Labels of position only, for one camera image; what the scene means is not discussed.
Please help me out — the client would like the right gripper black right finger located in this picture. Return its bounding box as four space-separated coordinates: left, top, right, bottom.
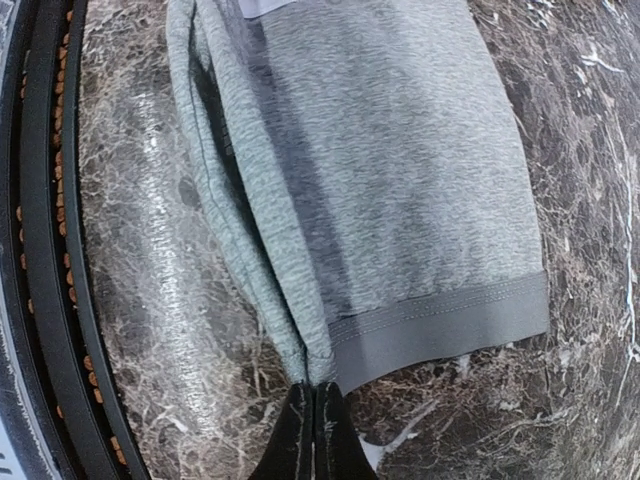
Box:
314 382 378 480

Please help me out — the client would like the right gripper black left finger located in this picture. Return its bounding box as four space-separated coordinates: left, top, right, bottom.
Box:
249 383 314 480

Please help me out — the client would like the grey underwear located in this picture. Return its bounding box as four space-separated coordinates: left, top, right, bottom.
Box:
166 1 549 393

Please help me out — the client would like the black front rail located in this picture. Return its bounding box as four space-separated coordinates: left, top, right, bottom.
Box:
1 1 149 479

